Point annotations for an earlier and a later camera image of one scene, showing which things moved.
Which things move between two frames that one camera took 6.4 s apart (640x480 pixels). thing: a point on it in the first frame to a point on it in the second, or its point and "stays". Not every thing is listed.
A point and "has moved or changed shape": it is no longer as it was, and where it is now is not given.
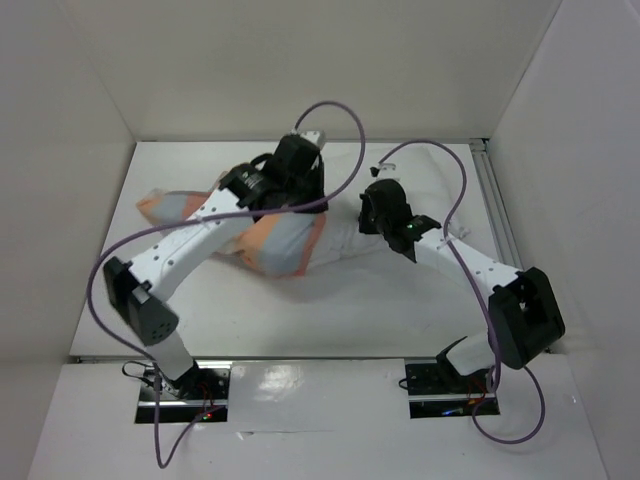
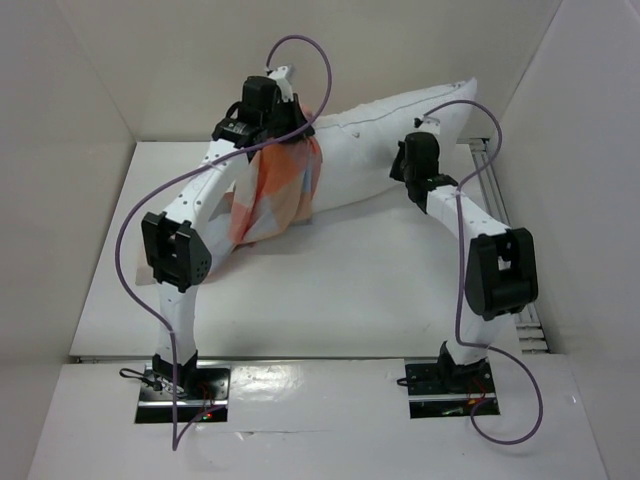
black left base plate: (200, 396) stays
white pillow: (432, 187) to (360, 145)
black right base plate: (435, 389) stays
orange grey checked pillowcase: (284, 245) has moved or changed shape
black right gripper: (373, 220) to (400, 163)
